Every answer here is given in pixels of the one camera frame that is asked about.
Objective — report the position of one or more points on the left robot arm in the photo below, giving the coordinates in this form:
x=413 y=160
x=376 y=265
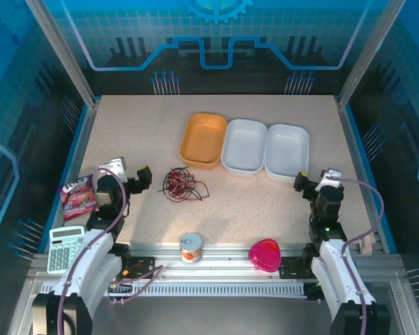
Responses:
x=90 y=258

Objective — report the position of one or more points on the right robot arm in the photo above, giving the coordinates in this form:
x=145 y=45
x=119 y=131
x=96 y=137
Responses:
x=335 y=265

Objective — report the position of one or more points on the white plastic bin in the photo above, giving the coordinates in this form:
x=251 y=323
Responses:
x=286 y=150
x=244 y=146

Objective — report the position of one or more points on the purple candy bag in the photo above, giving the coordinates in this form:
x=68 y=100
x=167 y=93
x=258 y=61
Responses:
x=78 y=199

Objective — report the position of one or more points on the beige clip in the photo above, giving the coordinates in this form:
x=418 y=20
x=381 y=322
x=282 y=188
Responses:
x=366 y=246

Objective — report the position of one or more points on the orange plastic bin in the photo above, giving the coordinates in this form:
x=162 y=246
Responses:
x=202 y=139

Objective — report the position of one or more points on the light blue calculator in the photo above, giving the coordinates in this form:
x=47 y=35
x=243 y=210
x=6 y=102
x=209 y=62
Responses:
x=64 y=249

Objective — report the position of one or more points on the pink plastic container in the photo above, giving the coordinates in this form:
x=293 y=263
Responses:
x=265 y=254

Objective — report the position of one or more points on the tin can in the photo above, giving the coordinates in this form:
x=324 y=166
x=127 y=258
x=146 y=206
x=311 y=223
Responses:
x=191 y=247

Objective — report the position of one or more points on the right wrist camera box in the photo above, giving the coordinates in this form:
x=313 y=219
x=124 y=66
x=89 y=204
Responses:
x=330 y=176

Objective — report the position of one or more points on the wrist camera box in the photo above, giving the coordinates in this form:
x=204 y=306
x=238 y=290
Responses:
x=330 y=176
x=113 y=164

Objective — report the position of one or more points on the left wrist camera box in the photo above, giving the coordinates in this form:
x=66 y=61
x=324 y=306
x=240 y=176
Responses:
x=113 y=164

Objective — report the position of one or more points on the aluminium table side rail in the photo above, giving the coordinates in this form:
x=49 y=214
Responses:
x=78 y=146
x=355 y=157

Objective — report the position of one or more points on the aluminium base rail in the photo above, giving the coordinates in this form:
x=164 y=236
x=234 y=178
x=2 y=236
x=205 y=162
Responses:
x=230 y=265

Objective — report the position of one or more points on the aluminium frame post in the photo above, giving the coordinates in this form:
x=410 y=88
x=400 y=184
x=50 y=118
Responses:
x=70 y=59
x=367 y=52

